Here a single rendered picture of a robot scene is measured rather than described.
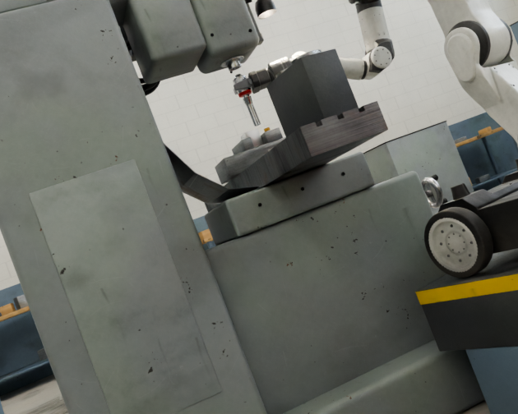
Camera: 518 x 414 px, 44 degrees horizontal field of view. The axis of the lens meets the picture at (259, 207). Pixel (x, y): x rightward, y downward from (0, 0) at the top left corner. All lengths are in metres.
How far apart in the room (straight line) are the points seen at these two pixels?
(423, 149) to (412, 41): 4.13
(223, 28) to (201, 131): 6.86
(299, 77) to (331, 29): 8.35
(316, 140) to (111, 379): 0.84
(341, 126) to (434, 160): 5.18
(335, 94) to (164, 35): 0.63
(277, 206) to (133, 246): 0.47
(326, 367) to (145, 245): 0.67
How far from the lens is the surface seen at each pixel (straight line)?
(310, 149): 1.61
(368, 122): 1.69
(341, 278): 2.06
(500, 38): 2.02
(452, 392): 2.08
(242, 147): 2.24
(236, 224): 1.95
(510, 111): 1.97
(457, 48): 1.98
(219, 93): 9.22
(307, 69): 1.75
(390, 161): 6.57
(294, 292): 2.00
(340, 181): 2.08
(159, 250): 1.84
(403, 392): 2.00
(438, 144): 6.89
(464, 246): 1.90
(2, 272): 8.60
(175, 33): 2.12
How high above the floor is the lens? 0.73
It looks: 2 degrees up
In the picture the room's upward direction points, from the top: 21 degrees counter-clockwise
